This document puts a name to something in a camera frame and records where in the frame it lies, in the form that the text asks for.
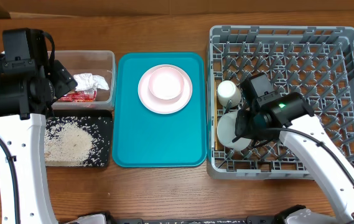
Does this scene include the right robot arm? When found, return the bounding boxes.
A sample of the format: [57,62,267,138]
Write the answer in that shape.
[234,73,354,223]

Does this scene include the grey dish rack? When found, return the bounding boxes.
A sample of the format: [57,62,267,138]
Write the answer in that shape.
[207,25,354,180]

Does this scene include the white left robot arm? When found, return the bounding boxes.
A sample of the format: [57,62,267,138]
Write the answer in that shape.
[0,28,77,223]

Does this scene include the teal plastic tray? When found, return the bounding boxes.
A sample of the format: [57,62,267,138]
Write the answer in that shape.
[112,52,207,167]

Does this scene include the white cup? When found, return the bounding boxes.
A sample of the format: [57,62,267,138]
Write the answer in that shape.
[217,80,242,107]

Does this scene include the large white plate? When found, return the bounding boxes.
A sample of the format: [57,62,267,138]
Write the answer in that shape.
[137,64,193,114]

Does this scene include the wooden chopstick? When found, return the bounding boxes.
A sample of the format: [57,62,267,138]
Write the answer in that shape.
[213,81,218,151]
[214,105,218,151]

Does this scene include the small pink plate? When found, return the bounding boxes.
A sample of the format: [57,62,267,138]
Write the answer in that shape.
[149,67,184,100]

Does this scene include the white rice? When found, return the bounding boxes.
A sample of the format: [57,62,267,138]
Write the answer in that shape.
[44,116,111,167]

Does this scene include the white napkin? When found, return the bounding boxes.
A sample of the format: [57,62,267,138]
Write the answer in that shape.
[73,73,109,91]

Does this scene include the clear plastic storage bin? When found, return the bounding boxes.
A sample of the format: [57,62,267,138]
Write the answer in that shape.
[52,50,117,110]

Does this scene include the black tray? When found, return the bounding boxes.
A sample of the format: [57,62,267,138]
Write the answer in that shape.
[44,109,114,168]

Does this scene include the grey bowl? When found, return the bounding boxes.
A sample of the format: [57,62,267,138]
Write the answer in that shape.
[217,111,251,151]

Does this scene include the red snack wrapper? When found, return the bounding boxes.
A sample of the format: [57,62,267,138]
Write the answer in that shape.
[59,90,97,102]

